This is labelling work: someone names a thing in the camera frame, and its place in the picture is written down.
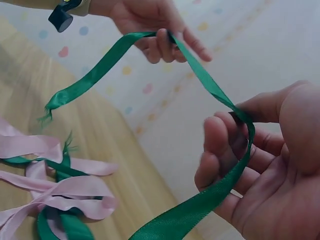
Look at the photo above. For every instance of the person's right hand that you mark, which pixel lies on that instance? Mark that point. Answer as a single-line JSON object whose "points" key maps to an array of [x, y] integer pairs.
{"points": [[282, 180]]}

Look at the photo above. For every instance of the person's left forearm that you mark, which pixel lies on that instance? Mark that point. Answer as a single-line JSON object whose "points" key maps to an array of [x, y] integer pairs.
{"points": [[86, 5]]}

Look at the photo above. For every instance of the person's left hand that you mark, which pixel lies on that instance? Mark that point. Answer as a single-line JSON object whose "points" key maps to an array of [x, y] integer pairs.
{"points": [[142, 15]]}

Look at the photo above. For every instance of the black wrist band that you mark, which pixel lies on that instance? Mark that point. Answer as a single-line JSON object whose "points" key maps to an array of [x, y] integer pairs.
{"points": [[60, 20]]}

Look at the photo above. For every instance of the person's left fingers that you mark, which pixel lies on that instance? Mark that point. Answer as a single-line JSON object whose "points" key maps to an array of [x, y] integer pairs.
{"points": [[162, 50]]}

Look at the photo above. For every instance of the pink satin ribbon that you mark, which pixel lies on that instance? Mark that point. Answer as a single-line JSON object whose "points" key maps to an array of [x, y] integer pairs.
{"points": [[30, 146], [17, 220], [82, 186]]}

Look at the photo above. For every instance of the long green satin ribbon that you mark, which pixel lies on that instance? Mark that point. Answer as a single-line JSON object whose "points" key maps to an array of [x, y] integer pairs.
{"points": [[105, 62]]}

